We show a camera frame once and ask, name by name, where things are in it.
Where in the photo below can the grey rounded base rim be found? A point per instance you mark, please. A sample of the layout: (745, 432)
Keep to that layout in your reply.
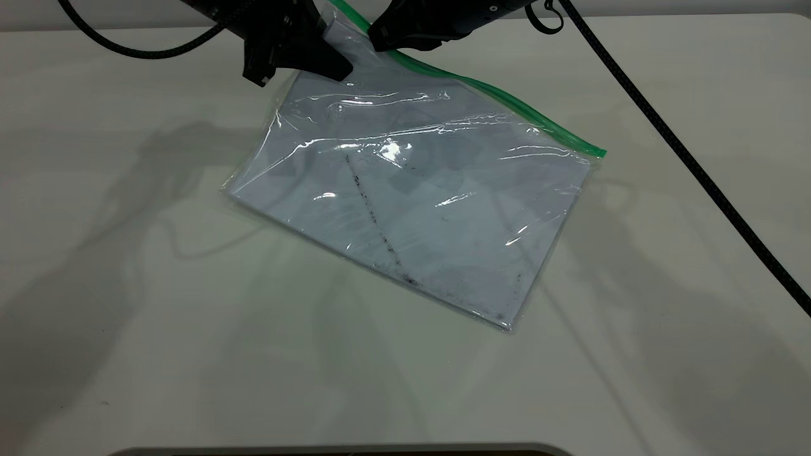
(342, 450)

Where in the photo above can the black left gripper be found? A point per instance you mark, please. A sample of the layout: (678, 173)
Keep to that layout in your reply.
(266, 16)

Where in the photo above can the clear plastic zip bag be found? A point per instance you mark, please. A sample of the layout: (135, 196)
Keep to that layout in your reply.
(418, 202)

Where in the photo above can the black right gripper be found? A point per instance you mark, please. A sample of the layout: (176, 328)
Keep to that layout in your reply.
(488, 14)

